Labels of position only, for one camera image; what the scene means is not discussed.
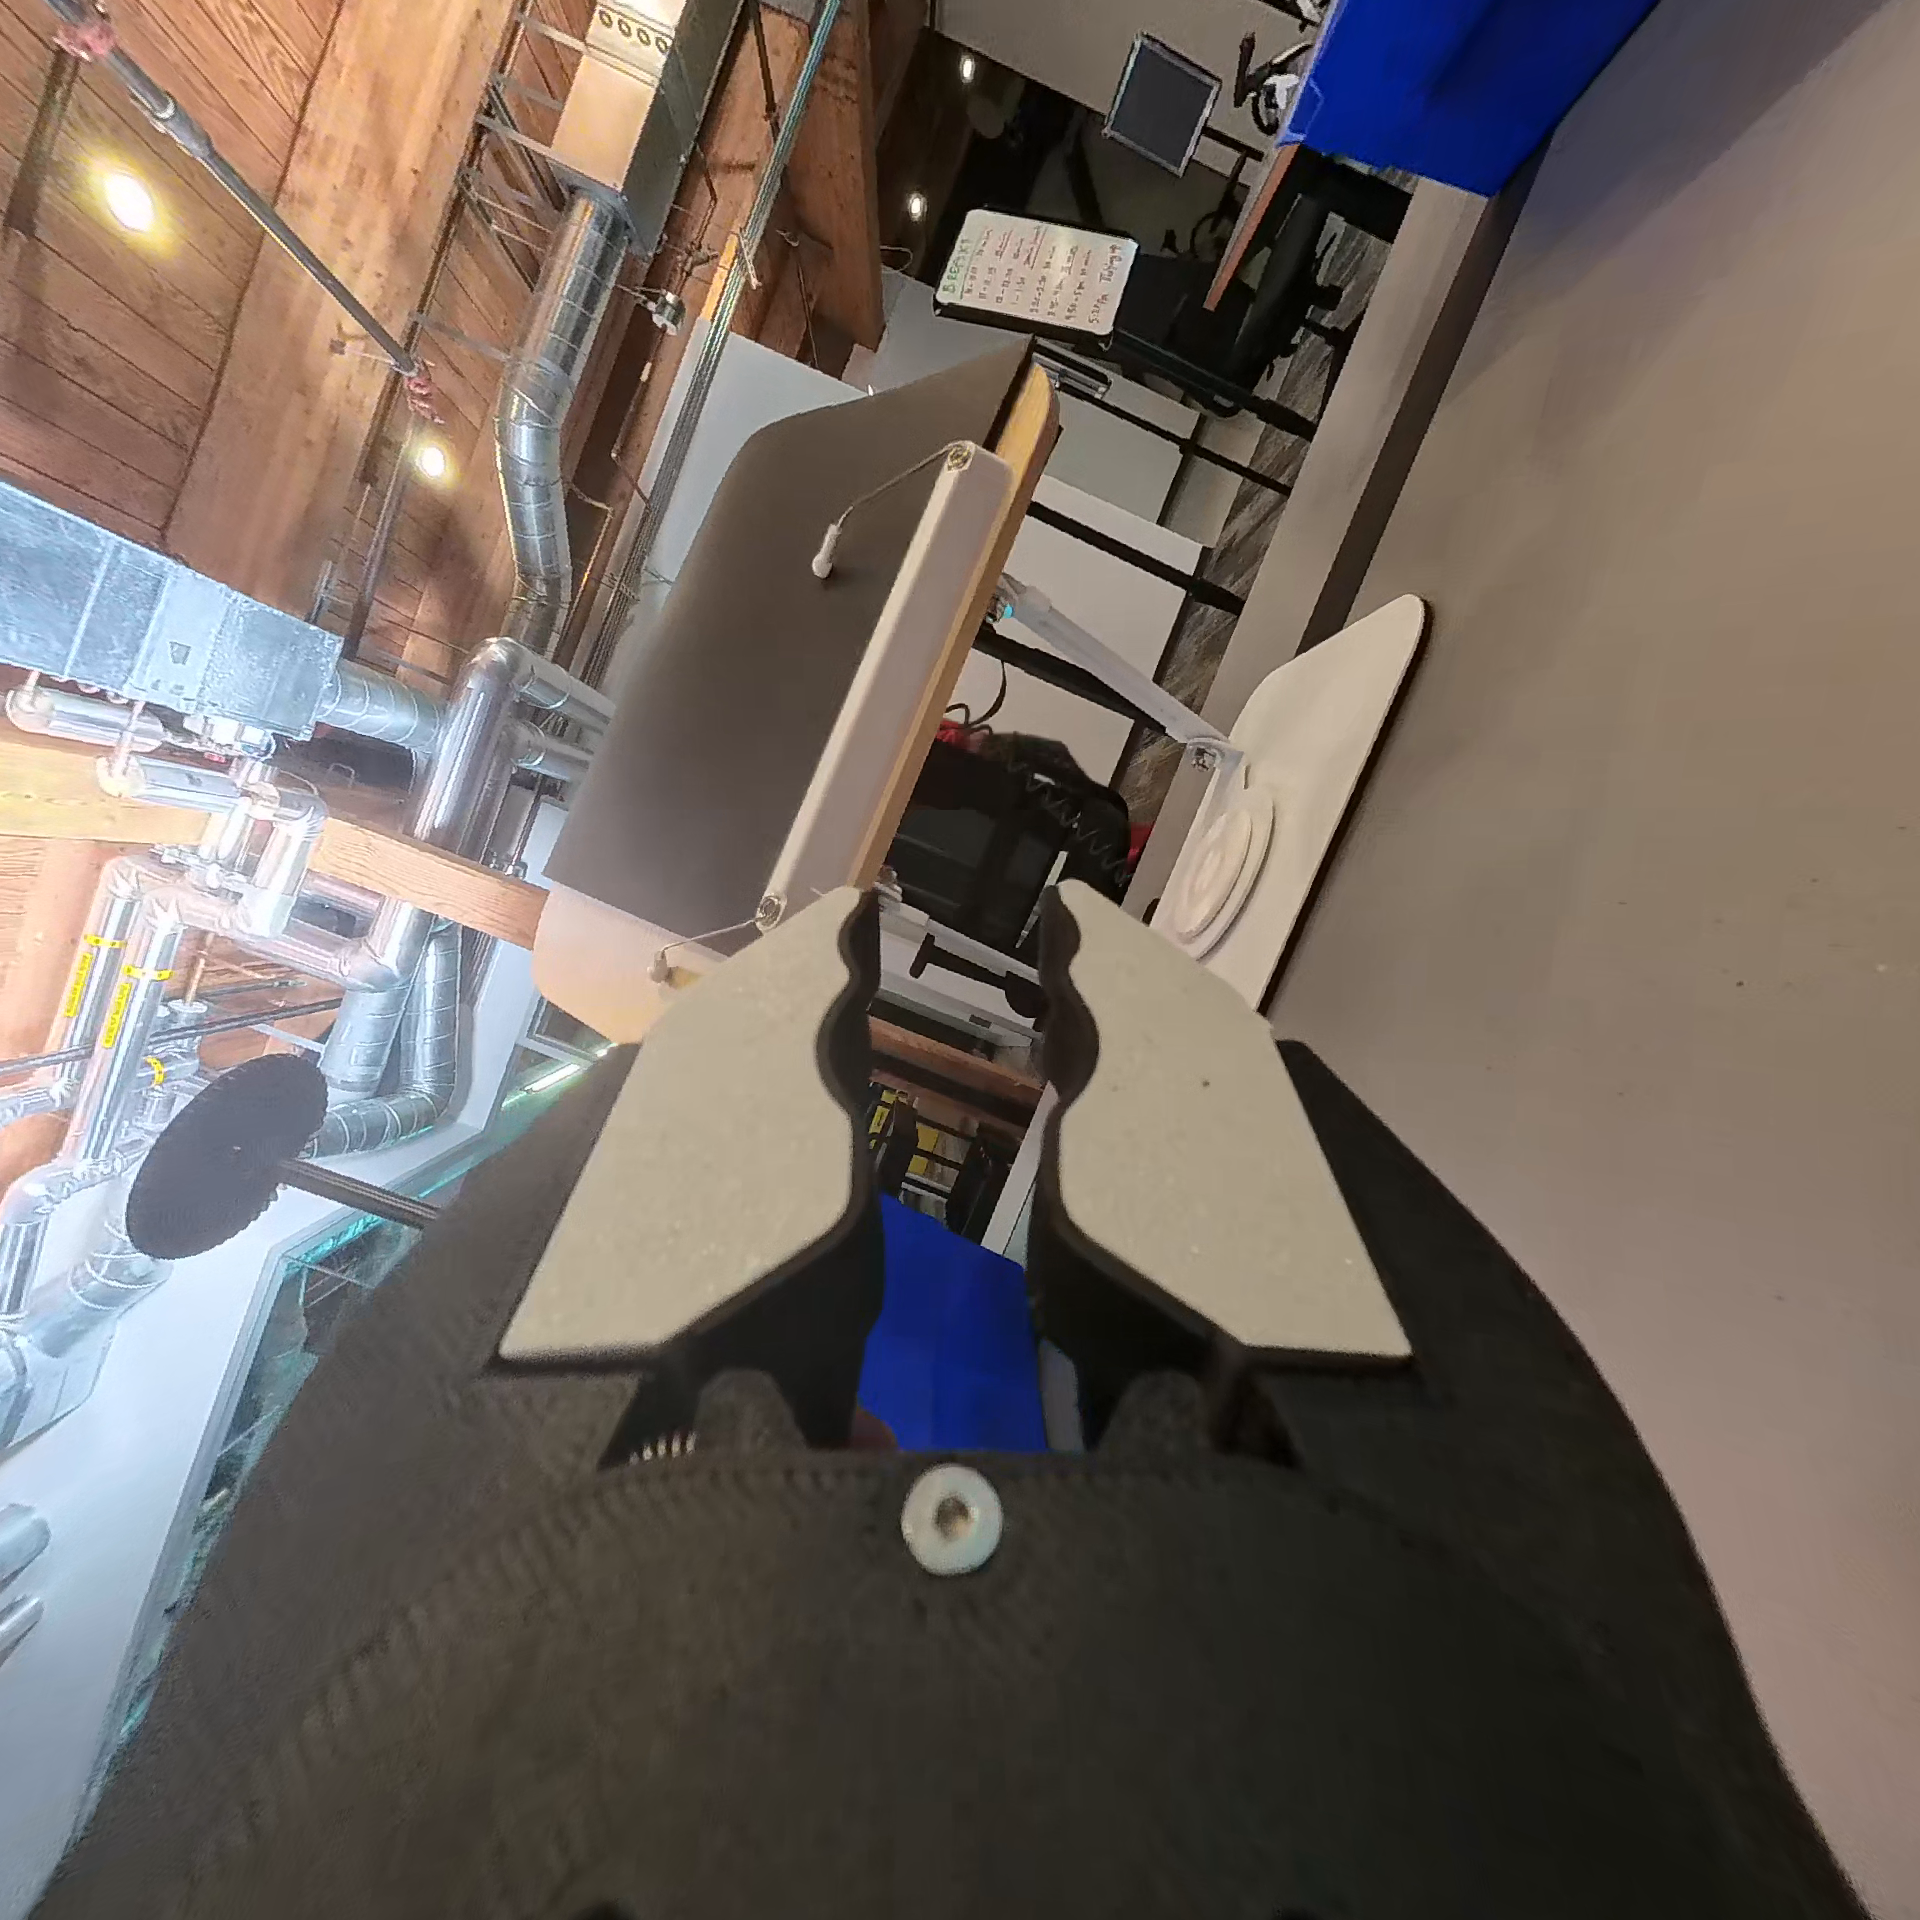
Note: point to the white board stand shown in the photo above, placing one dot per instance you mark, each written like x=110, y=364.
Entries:
x=902, y=644

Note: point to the blue storage bin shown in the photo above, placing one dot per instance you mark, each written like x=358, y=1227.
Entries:
x=1441, y=89
x=960, y=1319

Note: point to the black office chair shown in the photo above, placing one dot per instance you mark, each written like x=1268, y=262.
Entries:
x=1261, y=299

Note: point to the cluster of silver pipes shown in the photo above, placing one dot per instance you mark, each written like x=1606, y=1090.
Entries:
x=376, y=839

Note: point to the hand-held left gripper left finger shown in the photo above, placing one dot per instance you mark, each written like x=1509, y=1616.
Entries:
x=691, y=1170

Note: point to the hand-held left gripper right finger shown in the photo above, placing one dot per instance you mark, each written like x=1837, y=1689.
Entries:
x=1214, y=1185

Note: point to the round ceiling light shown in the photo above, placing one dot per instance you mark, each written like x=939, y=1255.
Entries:
x=432, y=458
x=129, y=199

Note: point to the whiteboard on stand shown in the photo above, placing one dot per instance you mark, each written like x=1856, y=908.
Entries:
x=1036, y=271

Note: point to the grey and wooden curved board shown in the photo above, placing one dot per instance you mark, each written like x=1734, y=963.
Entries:
x=720, y=674

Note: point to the grey framed sign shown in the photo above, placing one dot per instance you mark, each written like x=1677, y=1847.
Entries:
x=1163, y=98

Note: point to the silver rectangular air duct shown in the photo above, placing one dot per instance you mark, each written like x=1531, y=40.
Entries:
x=646, y=136

